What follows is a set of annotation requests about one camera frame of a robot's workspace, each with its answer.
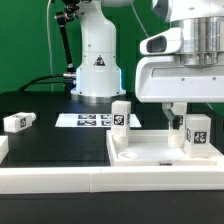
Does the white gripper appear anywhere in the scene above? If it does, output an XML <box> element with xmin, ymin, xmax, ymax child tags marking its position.
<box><xmin>135</xmin><ymin>28</ymin><xmax>224</xmax><ymax>129</ymax></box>

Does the white square table top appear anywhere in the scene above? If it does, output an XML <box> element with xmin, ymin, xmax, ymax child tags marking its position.
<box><xmin>106</xmin><ymin>130</ymin><xmax>224</xmax><ymax>166</ymax></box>

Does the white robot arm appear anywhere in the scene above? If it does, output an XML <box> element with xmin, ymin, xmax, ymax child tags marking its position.
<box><xmin>71</xmin><ymin>0</ymin><xmax>224</xmax><ymax>121</ymax></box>

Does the white front fence rail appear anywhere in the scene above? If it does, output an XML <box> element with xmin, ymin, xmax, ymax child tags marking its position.
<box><xmin>0</xmin><ymin>166</ymin><xmax>224</xmax><ymax>194</ymax></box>

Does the white fence rail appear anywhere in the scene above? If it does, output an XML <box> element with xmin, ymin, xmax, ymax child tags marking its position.
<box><xmin>0</xmin><ymin>136</ymin><xmax>9</xmax><ymax>164</ymax></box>
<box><xmin>0</xmin><ymin>166</ymin><xmax>224</xmax><ymax>194</ymax></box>

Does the white marker base plate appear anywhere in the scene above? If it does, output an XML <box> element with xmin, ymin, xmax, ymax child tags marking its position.
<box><xmin>55</xmin><ymin>113</ymin><xmax>141</xmax><ymax>128</ymax></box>

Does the black cable bundle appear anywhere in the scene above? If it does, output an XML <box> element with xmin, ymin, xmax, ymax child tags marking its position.
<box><xmin>17</xmin><ymin>74</ymin><xmax>73</xmax><ymax>92</ymax></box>

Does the thin white cable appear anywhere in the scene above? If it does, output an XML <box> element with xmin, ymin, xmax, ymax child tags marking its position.
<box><xmin>46</xmin><ymin>0</ymin><xmax>56</xmax><ymax>92</ymax></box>

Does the white left fence rail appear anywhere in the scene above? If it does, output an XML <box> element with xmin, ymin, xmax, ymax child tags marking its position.
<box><xmin>0</xmin><ymin>136</ymin><xmax>9</xmax><ymax>164</ymax></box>

